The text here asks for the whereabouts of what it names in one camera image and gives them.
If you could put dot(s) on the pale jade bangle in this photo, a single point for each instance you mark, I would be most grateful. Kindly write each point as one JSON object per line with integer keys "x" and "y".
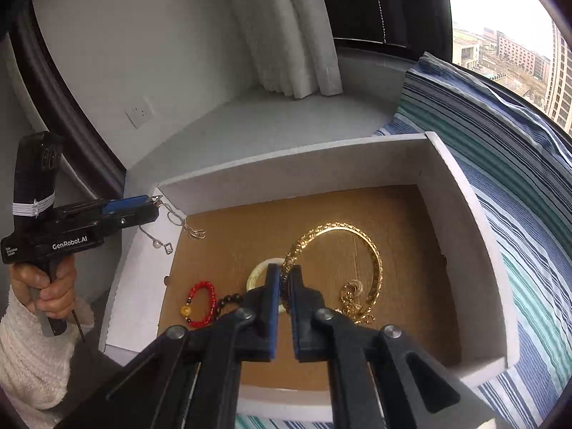
{"x": 255, "y": 273}

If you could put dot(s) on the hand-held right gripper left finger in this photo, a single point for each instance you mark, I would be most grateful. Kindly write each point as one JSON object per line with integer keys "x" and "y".
{"x": 271, "y": 317}

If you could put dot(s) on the white wall outlet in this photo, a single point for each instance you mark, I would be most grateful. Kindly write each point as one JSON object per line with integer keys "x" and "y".
{"x": 140, "y": 111}

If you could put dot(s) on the person's left hand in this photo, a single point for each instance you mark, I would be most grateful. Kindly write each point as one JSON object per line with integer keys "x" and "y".
{"x": 56, "y": 297}

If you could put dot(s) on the low brown building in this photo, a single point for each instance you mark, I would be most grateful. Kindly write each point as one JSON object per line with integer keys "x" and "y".
{"x": 520, "y": 53}

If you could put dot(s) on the white curtain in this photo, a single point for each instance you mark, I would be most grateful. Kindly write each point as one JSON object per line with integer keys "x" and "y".
{"x": 290, "y": 31}

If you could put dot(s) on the tall beige tower building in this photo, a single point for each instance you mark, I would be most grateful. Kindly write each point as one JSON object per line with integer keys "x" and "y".
{"x": 562, "y": 80}

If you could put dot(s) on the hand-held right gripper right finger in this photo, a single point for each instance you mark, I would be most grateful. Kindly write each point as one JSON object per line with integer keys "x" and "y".
{"x": 292, "y": 321}

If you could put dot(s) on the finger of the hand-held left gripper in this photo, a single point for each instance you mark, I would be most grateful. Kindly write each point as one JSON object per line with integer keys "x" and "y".
{"x": 120, "y": 222}
{"x": 127, "y": 205}

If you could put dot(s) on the low grey building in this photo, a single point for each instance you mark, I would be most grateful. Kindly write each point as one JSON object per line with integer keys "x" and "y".
{"x": 467, "y": 51}

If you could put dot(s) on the striped bed sheet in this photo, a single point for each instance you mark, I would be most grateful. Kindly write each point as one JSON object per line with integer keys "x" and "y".
{"x": 536, "y": 254}

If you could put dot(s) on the striped pillow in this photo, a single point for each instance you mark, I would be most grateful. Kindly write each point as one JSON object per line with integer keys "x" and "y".
{"x": 473, "y": 111}

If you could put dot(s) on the white box with cardboard bottom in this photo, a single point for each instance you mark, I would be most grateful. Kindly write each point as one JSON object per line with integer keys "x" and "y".
{"x": 464, "y": 250}

